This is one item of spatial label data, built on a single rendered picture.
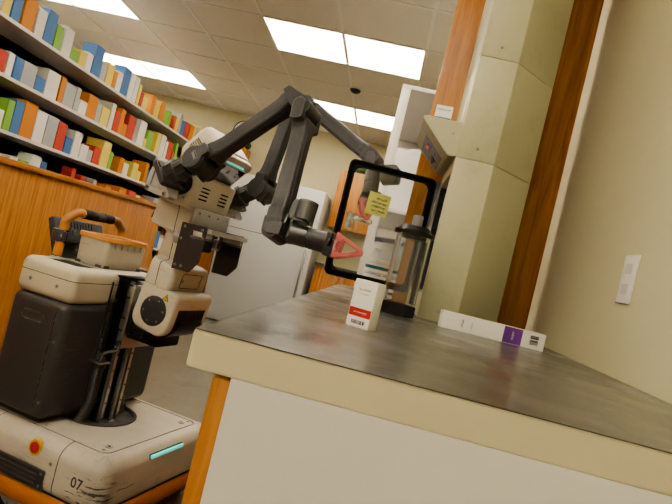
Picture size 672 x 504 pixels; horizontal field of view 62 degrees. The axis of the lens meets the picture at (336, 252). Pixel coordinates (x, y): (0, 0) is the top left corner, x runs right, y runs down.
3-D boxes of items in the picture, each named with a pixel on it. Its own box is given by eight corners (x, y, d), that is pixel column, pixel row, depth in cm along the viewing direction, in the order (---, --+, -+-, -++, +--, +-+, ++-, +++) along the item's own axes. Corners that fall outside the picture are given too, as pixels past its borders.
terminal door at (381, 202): (409, 294, 188) (437, 180, 189) (322, 273, 186) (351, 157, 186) (409, 294, 189) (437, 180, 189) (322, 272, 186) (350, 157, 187)
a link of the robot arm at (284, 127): (294, 102, 228) (283, 89, 219) (323, 106, 222) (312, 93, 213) (257, 202, 222) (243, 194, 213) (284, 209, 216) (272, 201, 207)
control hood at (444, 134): (442, 176, 190) (449, 147, 190) (455, 156, 158) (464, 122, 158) (410, 168, 191) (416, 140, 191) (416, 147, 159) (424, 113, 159)
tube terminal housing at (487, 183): (482, 327, 187) (536, 107, 188) (504, 339, 155) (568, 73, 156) (410, 309, 189) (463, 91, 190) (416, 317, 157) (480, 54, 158)
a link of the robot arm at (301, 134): (308, 117, 171) (292, 96, 162) (324, 116, 168) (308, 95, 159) (274, 247, 159) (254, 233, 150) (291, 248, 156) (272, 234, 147)
